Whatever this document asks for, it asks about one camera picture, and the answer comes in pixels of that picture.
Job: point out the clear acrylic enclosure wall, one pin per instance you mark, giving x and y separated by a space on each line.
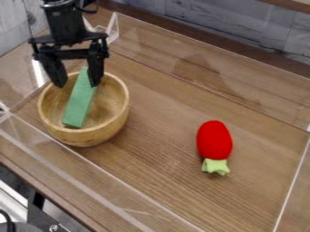
139 182

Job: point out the black metal table frame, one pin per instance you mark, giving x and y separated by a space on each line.
47 216

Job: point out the clear acrylic corner bracket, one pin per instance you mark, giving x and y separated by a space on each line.
111 30

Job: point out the green foam block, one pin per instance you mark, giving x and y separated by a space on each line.
79 103

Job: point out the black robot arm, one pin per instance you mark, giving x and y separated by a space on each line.
57 1

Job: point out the brown wooden bowl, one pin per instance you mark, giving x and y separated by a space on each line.
106 118

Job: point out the red plush strawberry toy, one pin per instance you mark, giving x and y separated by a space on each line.
214 144

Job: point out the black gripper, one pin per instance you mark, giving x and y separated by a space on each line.
69 41

